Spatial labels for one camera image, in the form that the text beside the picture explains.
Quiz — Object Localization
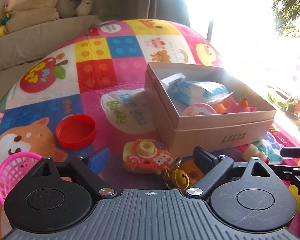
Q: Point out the red yellow toy camera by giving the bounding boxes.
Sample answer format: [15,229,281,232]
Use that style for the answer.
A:
[122,139,174,175]

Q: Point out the pink cardboard box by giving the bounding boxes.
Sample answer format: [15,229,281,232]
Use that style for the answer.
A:
[145,62,276,158]

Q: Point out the colourful cartoon play mat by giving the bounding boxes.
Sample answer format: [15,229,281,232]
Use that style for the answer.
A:
[0,19,300,239]

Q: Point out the white blue small carton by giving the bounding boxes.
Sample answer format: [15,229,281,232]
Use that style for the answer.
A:
[160,73,186,90]

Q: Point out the blue white tissue pack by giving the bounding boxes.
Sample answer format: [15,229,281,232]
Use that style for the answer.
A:
[168,81,234,105]

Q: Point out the grey neck pillow plush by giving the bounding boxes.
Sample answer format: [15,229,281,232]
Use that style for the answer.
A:
[56,0,94,18]

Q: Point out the beige sofa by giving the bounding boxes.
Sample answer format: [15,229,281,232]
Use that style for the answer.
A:
[0,15,101,101]

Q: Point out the red plastic lid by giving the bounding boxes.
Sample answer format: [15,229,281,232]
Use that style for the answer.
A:
[55,114,97,150]

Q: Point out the pink pig toy with carrot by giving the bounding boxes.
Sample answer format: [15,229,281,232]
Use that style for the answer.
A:
[212,96,257,114]

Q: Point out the pink plastic strainer scoop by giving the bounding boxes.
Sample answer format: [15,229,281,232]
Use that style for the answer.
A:
[0,152,42,206]

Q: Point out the gold bell keychain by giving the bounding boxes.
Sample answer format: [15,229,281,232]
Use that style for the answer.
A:
[162,158,190,191]

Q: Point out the pink round tin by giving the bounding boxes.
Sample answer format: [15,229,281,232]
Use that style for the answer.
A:
[182,103,217,116]

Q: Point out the baby doll plush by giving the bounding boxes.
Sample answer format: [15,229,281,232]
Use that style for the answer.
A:
[0,0,16,25]

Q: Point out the beige folded blanket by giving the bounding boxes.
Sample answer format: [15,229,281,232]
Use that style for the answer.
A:
[5,0,59,33]

